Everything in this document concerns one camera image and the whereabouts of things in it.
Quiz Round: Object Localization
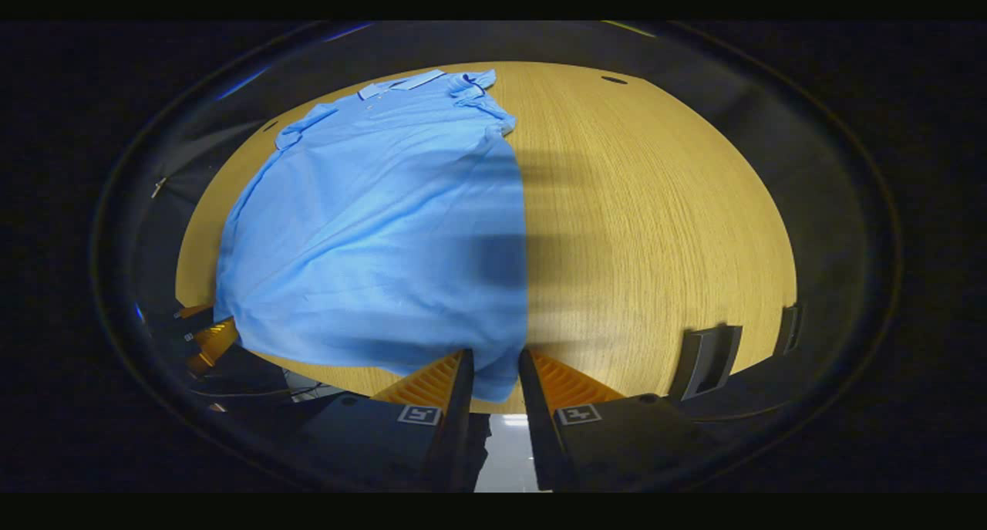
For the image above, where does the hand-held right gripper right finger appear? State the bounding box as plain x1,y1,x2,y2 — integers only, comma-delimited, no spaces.
518,348,726,492

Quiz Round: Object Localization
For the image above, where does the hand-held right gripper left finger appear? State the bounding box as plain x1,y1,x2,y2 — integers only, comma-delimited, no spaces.
297,348,474,492

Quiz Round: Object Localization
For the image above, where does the light blue T-shirt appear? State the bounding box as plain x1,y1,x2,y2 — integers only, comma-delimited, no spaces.
214,69,531,404

